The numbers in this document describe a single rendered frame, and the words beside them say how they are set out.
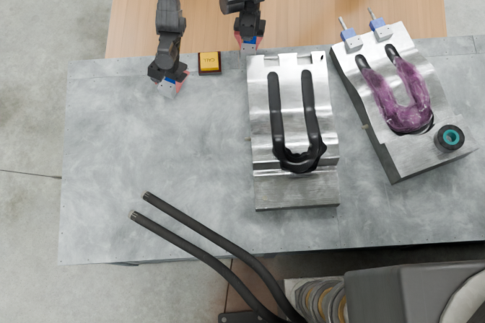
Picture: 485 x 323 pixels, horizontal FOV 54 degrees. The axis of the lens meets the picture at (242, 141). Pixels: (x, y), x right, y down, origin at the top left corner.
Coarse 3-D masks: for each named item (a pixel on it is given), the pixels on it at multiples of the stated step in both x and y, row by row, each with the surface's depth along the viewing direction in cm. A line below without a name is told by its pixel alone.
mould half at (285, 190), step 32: (256, 64) 156; (288, 64) 156; (320, 64) 155; (256, 96) 153; (288, 96) 153; (320, 96) 153; (256, 128) 148; (288, 128) 147; (320, 128) 146; (256, 160) 142; (320, 160) 143; (256, 192) 147; (288, 192) 147; (320, 192) 146
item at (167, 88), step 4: (164, 80) 159; (168, 80) 160; (172, 80) 160; (160, 84) 159; (164, 84) 159; (168, 84) 159; (172, 84) 159; (160, 88) 158; (164, 88) 158; (168, 88) 158; (172, 88) 158; (160, 92) 161; (164, 92) 160; (168, 92) 158; (172, 92) 160; (168, 96) 161; (172, 96) 161
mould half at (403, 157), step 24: (336, 48) 161; (360, 48) 160; (408, 48) 160; (360, 72) 157; (384, 72) 155; (432, 72) 153; (360, 96) 151; (432, 96) 152; (456, 120) 147; (384, 144) 146; (408, 144) 145; (432, 144) 145; (384, 168) 153; (408, 168) 143; (432, 168) 150
